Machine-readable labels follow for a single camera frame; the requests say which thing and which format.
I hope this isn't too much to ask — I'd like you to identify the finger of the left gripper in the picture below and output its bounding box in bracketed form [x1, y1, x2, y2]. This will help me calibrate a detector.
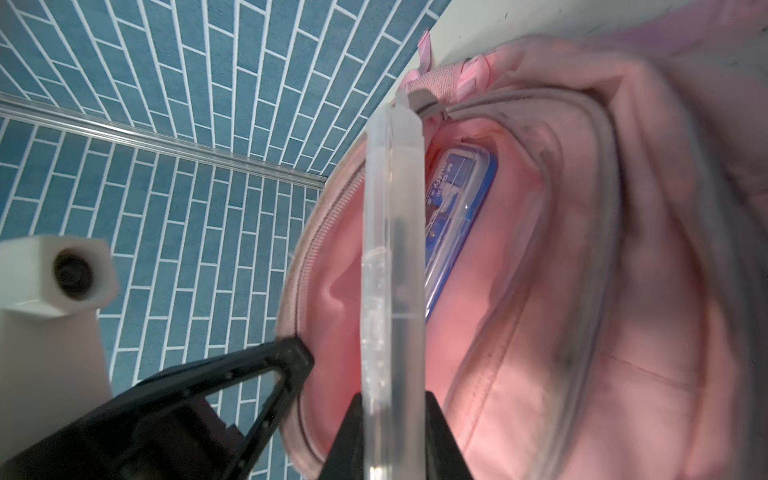
[1, 337, 314, 479]

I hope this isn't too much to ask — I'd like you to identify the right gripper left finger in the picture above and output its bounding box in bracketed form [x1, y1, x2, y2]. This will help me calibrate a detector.
[318, 393, 363, 480]

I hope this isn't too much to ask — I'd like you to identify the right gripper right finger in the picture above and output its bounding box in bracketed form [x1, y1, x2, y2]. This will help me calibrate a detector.
[425, 392, 473, 480]

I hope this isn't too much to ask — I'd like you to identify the pink student backpack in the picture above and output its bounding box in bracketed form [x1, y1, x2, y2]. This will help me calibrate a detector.
[275, 0, 768, 480]

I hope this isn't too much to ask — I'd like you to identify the blue pencil case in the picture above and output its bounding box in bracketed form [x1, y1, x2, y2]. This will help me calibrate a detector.
[425, 143, 497, 318]

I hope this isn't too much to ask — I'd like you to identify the clear plastic box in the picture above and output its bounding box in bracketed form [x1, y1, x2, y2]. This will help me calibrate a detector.
[360, 91, 426, 479]

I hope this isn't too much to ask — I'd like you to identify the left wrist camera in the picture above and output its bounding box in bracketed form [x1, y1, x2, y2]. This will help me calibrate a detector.
[1, 235, 120, 461]

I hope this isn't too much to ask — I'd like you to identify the left corner aluminium post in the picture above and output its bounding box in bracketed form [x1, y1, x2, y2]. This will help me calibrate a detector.
[1, 94, 327, 190]

